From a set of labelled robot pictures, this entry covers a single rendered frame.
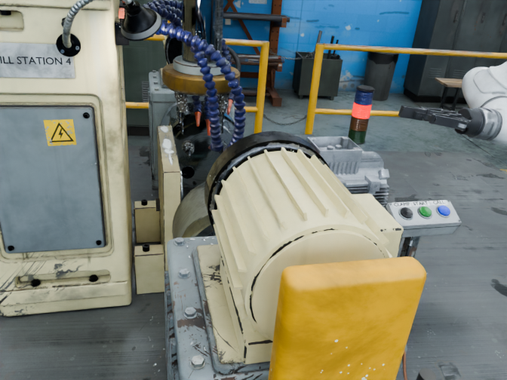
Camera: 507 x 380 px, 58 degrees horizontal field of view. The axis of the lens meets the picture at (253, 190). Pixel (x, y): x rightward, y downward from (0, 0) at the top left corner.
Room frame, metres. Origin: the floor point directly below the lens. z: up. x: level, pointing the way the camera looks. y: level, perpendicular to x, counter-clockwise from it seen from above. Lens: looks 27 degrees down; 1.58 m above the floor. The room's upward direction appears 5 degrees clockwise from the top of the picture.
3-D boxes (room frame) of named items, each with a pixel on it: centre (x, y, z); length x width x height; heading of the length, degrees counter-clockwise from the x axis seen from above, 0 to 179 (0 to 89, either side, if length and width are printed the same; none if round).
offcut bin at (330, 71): (5.87, -0.69, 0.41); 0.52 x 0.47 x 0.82; 99
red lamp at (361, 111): (1.51, -0.34, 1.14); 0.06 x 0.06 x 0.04
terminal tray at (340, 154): (1.17, -0.21, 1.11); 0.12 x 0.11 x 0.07; 105
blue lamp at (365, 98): (1.51, -0.34, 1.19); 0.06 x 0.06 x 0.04
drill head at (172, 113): (1.40, 0.19, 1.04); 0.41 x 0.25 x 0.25; 15
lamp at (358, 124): (1.51, -0.34, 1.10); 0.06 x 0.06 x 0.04
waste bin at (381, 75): (6.07, -1.50, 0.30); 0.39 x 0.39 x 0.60
